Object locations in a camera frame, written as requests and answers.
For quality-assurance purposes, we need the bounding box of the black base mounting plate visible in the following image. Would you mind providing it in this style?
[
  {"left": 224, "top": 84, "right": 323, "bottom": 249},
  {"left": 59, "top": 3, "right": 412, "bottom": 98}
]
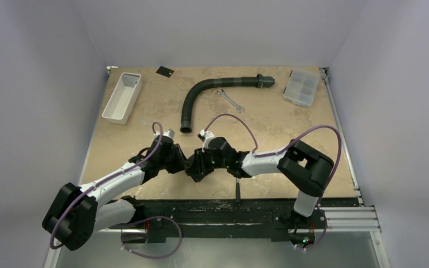
[{"left": 99, "top": 198, "right": 360, "bottom": 243}]

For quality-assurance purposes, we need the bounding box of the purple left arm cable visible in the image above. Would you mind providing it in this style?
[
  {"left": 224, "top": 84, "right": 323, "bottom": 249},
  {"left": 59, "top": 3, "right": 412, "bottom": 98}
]
[{"left": 49, "top": 122, "right": 183, "bottom": 260}]

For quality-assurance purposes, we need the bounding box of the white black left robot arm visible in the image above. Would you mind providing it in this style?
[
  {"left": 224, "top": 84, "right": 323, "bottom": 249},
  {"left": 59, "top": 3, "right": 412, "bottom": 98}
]
[{"left": 42, "top": 130, "right": 186, "bottom": 251}]

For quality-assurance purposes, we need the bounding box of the black corrugated hose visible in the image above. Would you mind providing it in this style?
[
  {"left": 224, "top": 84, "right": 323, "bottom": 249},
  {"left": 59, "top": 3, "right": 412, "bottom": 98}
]
[{"left": 179, "top": 74, "right": 276, "bottom": 134}]

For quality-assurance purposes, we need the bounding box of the silver wrench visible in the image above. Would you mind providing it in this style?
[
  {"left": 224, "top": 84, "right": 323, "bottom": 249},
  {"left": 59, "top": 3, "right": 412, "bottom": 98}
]
[{"left": 217, "top": 89, "right": 245, "bottom": 113}]

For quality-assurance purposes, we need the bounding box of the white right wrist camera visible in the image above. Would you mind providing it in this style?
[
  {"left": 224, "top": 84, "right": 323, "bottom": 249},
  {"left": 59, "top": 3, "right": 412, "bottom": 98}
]
[{"left": 197, "top": 130, "right": 216, "bottom": 149}]

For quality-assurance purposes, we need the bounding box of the clear plastic organizer box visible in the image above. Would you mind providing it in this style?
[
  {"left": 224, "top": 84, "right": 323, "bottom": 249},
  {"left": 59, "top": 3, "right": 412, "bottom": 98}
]
[{"left": 283, "top": 68, "right": 321, "bottom": 107}]

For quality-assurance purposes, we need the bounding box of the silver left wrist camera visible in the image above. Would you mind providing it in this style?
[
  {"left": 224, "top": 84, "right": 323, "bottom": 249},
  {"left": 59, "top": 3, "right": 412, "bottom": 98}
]
[{"left": 163, "top": 128, "right": 175, "bottom": 140}]

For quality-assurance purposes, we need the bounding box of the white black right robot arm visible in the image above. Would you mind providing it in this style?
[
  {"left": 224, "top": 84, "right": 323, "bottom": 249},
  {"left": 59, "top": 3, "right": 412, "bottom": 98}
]
[{"left": 185, "top": 137, "right": 335, "bottom": 227}]

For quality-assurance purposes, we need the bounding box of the black handled hammer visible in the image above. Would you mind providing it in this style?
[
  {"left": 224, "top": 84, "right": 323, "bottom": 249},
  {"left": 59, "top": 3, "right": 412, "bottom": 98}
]
[{"left": 235, "top": 178, "right": 241, "bottom": 204}]

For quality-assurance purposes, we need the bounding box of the white plastic tray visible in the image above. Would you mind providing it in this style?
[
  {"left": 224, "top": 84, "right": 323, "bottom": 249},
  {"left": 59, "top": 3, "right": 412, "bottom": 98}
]
[{"left": 102, "top": 72, "right": 142, "bottom": 125}]

